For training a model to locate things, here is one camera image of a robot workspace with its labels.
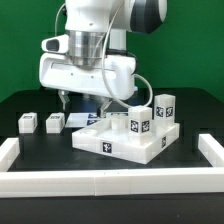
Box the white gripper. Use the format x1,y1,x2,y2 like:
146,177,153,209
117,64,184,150
39,34,136,118

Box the white square table top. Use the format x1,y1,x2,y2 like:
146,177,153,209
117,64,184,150
72,116,180,164

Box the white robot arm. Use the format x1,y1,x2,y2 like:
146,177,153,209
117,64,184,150
39,0,167,117

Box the white AprilTag base sheet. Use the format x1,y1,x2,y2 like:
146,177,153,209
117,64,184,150
65,111,129,129

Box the white U-shaped obstacle fence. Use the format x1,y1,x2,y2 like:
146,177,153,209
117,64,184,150
0,138,224,198

